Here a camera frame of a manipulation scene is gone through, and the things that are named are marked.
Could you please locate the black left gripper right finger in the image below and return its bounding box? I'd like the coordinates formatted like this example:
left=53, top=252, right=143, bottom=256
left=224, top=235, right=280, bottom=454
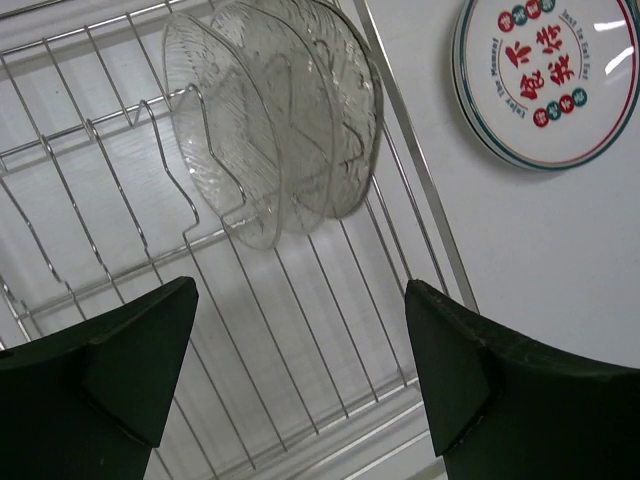
left=405, top=280, right=639, bottom=479

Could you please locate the silver wire dish rack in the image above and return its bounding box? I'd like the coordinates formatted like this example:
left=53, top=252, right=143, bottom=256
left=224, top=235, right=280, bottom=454
left=1, top=1, right=474, bottom=479

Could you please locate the clear glass plate back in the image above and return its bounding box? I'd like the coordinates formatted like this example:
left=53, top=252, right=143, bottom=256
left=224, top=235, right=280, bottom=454
left=210, top=1, right=384, bottom=226

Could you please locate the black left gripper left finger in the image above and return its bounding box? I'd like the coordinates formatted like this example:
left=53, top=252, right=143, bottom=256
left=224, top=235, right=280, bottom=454
left=1, top=276, right=199, bottom=479

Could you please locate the green band ceramic plate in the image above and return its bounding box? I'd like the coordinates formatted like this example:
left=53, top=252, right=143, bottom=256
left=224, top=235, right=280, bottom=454
left=451, top=29, right=546, bottom=173

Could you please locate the clear glass plate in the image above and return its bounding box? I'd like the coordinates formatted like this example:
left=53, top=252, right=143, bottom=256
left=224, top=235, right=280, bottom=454
left=162, top=13, right=284, bottom=250
left=210, top=1, right=384, bottom=226

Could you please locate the green rim dotted plate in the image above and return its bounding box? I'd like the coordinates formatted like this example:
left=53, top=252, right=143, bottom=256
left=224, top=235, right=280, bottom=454
left=456, top=1, right=639, bottom=172

